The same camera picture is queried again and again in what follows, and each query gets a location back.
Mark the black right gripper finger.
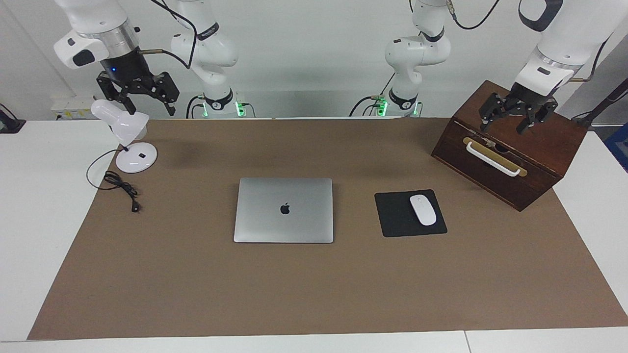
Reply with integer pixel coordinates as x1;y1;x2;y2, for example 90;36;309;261
150;72;180;117
97;73;136;116

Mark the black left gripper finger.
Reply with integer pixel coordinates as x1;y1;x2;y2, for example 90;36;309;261
479;93;506;133
516;101;559;135

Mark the silver laptop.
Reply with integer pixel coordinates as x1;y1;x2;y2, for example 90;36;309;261
234;177;334;244

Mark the white desk lamp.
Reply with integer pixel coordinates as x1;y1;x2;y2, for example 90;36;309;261
91;99;158;174

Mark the white power strip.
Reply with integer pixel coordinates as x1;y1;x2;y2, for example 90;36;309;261
51;96;96;121

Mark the dark brown wooden box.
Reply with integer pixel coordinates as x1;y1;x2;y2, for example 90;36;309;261
431;80;588;212

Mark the blue bin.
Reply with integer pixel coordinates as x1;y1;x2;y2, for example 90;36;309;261
604;123;628;173

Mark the white computer mouse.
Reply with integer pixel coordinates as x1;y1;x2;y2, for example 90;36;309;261
410;195;437;227

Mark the black mouse pad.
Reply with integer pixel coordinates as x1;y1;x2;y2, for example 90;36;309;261
374;189;448;238

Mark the brown table mat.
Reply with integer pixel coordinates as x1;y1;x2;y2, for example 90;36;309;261
27;118;628;340

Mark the black right base cable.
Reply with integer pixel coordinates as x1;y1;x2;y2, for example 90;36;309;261
185;96;206;119

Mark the black base cable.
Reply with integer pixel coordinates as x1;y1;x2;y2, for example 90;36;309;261
349;74;396;117
185;96;206;119

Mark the white box handle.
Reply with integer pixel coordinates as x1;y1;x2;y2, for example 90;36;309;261
465;141;522;177

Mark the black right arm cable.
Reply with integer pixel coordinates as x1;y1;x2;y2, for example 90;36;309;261
139;0;198;70

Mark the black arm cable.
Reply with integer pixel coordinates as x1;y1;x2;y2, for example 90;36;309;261
139;0;198;70
444;0;611;82

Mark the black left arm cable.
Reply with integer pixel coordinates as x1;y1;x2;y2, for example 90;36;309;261
444;0;611;82

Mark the black lamp power cable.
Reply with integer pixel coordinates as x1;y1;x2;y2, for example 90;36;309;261
86;149;142;213

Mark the black clamp mount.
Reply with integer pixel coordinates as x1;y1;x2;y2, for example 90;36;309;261
0;104;26;134

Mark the black left base cable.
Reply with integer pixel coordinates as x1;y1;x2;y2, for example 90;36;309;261
349;74;396;117

